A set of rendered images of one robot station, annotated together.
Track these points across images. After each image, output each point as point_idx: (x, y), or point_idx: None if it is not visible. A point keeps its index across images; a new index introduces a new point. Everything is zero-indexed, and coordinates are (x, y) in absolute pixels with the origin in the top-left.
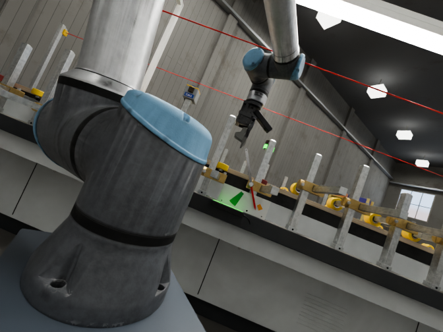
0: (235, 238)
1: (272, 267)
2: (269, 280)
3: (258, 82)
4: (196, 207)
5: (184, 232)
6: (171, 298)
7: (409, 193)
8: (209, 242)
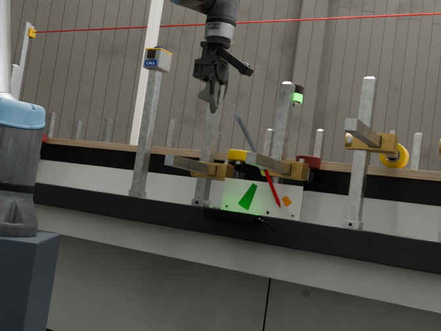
0: (263, 264)
1: (376, 319)
2: None
3: (205, 10)
4: (191, 227)
5: (211, 285)
6: (29, 238)
7: None
8: (254, 295)
